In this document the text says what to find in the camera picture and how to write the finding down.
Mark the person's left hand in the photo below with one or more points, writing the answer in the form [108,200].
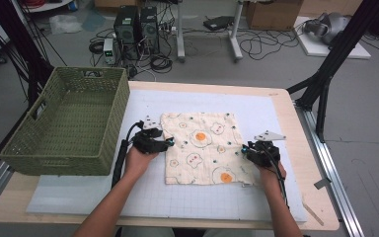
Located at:
[138,164]

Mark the white power supply box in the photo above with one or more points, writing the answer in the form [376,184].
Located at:
[109,51]

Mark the brown cardboard box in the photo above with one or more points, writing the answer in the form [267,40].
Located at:
[273,15]

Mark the cream egg print cloth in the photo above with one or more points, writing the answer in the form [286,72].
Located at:
[207,154]

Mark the green woven basket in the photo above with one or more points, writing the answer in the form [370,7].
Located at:
[79,98]

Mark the large black computer tower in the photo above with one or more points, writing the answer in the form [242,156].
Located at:
[126,31]

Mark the white desk leg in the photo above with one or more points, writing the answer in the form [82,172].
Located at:
[180,33]
[235,36]

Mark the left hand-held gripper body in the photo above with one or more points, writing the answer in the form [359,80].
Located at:
[146,141]

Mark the round white table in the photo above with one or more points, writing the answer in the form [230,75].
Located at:
[51,5]

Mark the grey helmet-shaped device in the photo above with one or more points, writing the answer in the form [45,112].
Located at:
[329,28]

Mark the clear plastic bag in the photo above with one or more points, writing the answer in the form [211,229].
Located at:
[64,23]

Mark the flat black device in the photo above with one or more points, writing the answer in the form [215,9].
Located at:
[218,23]

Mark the white grid mat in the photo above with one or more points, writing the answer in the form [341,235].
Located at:
[204,98]

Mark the white floor board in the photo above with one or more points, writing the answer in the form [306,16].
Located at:
[316,49]

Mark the thin wooden stick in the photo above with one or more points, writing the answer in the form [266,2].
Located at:
[313,214]

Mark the slim black computer tower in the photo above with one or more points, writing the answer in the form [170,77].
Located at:
[149,29]

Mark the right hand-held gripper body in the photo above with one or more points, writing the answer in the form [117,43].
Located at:
[266,153]

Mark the black metal frame stand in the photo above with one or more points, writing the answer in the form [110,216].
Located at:
[16,42]
[339,52]

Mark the grey tape piece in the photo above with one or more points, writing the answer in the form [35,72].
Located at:
[322,183]

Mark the person's right hand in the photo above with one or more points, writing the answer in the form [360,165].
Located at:
[271,177]

